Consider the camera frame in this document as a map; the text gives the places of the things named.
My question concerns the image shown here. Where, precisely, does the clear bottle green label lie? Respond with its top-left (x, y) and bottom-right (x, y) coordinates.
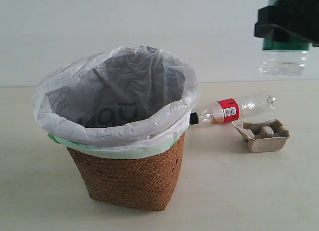
top-left (260, 0), bottom-right (310, 76)

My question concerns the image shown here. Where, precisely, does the clear bottle red label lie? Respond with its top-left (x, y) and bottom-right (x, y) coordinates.
top-left (189, 92), bottom-right (276, 125)

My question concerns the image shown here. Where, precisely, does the grey cardboard pulp tray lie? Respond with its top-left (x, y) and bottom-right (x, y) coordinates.
top-left (232, 119), bottom-right (290, 153)

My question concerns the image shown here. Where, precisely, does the white plastic bin liner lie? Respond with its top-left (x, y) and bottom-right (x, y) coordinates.
top-left (31, 46), bottom-right (199, 159)

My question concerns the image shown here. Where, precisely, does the woven brown wicker basket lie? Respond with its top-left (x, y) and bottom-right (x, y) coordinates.
top-left (67, 135), bottom-right (185, 211)

